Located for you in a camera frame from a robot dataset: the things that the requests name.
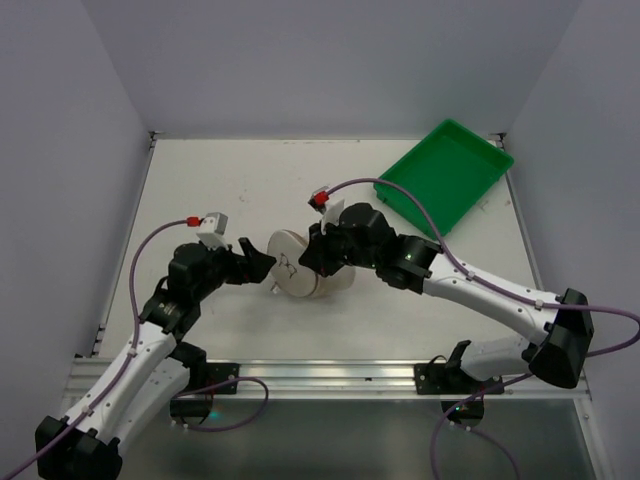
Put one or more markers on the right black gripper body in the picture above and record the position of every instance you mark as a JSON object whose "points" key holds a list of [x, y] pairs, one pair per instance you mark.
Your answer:
{"points": [[327, 248]]}

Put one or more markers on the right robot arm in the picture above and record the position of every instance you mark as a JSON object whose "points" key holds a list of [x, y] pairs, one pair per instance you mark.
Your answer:
{"points": [[551, 333]]}

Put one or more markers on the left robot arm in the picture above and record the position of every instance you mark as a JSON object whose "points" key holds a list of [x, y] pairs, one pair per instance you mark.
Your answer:
{"points": [[91, 438]]}

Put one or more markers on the white mesh laundry bag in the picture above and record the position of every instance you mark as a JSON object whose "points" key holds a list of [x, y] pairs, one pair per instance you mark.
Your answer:
{"points": [[296, 280]]}

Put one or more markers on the green plastic tray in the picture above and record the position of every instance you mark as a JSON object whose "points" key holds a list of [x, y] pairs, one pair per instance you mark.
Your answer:
{"points": [[447, 173]]}

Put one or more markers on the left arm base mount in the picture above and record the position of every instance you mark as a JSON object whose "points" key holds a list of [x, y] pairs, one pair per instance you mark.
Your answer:
{"points": [[189, 408]]}

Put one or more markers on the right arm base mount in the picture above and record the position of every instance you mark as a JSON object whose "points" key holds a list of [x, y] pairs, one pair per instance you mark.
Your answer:
{"points": [[443, 376]]}

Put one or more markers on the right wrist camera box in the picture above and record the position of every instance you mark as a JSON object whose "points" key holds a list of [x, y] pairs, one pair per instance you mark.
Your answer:
{"points": [[329, 209]]}

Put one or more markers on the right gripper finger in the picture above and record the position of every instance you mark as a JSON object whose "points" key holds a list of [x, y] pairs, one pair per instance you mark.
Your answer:
{"points": [[314, 256], [330, 270]]}

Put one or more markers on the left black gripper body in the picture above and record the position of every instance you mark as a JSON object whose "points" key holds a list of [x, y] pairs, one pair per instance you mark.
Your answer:
{"points": [[243, 263]]}

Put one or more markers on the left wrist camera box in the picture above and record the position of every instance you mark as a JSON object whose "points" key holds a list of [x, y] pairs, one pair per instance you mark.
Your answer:
{"points": [[211, 230]]}

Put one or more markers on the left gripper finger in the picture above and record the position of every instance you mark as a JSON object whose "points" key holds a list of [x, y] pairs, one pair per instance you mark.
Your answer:
{"points": [[239, 276], [255, 260]]}

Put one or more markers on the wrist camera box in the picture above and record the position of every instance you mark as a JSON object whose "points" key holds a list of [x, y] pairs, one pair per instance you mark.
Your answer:
{"points": [[329, 209], [211, 230]]}

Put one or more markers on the aluminium front rail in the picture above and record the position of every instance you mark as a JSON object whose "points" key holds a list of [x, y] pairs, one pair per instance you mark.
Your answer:
{"points": [[328, 379]]}

